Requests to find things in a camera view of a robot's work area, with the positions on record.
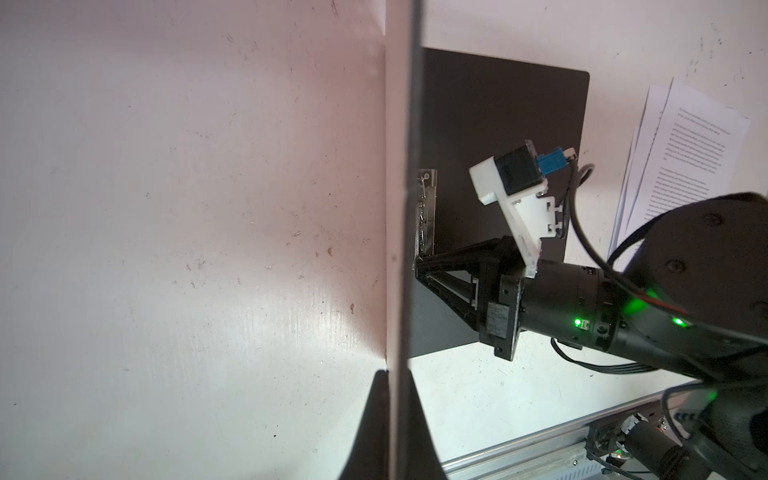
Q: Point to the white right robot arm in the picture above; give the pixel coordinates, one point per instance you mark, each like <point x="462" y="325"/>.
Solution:
<point x="699" y="309"/>

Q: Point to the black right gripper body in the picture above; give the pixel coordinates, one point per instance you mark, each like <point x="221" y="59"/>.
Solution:
<point x="569" y="303"/>

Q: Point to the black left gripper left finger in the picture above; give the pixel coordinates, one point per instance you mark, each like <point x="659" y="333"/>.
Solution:
<point x="369" y="455"/>

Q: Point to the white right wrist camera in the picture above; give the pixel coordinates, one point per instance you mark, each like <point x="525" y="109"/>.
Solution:
<point x="517" y="183"/>

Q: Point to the printed paper sheets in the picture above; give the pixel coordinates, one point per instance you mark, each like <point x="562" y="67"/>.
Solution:
<point x="684" y="150"/>

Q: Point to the white and black file folder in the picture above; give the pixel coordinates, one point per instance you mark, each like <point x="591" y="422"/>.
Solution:
<point x="403" y="100"/>

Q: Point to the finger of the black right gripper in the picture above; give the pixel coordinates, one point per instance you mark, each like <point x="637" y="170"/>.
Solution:
<point x="462" y="259"/>
<point x="456" y="289"/>

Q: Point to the silver folder clip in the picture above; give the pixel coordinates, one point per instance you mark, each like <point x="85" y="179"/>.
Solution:
<point x="426" y="212"/>

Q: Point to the aluminium front rail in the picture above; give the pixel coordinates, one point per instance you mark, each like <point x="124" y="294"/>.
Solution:
<point x="540" y="444"/>

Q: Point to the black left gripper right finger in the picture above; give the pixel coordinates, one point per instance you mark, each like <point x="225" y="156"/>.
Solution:
<point x="418" y="457"/>

